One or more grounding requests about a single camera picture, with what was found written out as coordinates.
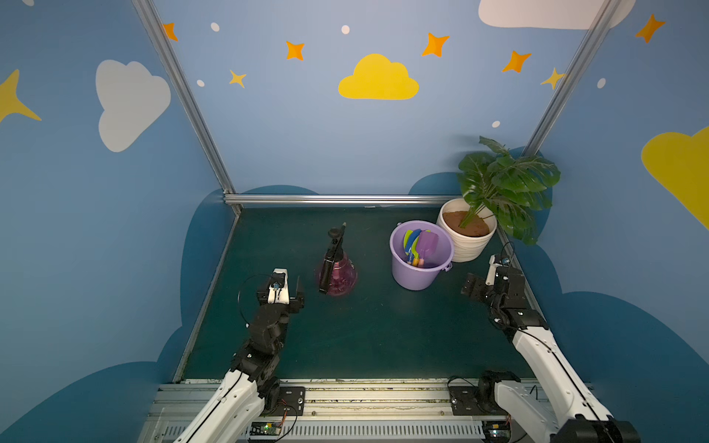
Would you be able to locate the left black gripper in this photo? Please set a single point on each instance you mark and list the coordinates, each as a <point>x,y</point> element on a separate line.
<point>296,301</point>

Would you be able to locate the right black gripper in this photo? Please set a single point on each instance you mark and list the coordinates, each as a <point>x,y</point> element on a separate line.
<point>476,287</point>

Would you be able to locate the pink transparent spray bottle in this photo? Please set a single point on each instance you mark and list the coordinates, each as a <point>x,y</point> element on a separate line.
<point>338,275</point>

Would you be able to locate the purple scoop pink handle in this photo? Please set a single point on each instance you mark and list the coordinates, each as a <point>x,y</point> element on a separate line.
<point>426,246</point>

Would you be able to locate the purple plastic bucket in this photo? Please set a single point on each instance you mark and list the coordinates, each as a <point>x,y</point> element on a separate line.
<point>415,278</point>

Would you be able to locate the blue trowel wooden handle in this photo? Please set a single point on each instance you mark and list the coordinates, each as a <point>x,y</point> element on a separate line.
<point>413,257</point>

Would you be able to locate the green trowel yellow handle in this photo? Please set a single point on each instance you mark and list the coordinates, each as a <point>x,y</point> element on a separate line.
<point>406,242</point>

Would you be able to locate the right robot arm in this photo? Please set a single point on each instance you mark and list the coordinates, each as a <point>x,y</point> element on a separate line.
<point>576,415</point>

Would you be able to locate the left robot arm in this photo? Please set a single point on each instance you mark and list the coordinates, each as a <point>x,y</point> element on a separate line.
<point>250,386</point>

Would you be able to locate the white ribbed plant pot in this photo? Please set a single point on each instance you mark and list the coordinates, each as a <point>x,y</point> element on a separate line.
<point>465,248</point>

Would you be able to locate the green artificial monstera plant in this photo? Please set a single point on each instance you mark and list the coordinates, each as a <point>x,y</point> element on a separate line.
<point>512,188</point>

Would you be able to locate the back horizontal aluminium bar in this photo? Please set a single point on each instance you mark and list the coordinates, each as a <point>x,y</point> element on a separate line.
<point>337,200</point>

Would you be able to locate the left small circuit board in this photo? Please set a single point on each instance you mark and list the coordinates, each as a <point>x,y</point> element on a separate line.
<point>265,429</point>

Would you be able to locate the small circuit board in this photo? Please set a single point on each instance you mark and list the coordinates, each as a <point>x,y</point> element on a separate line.
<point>496,431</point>
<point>265,429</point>

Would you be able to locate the right small circuit board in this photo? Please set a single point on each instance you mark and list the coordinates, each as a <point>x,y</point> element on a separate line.
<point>496,431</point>

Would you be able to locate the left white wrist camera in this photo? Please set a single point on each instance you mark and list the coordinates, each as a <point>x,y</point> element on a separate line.
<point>278,290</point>

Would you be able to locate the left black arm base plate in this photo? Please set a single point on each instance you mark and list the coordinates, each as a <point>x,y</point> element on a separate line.
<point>288,399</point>

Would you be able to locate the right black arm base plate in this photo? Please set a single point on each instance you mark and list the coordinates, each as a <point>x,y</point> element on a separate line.
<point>468,401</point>

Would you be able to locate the left aluminium frame post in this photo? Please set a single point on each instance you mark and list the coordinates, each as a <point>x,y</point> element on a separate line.
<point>152,23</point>

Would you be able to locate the aluminium frame post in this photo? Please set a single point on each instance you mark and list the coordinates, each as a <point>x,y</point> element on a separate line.
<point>152,23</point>
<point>594,38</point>

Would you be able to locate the right aluminium frame post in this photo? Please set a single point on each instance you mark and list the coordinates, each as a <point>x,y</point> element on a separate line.
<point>594,38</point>

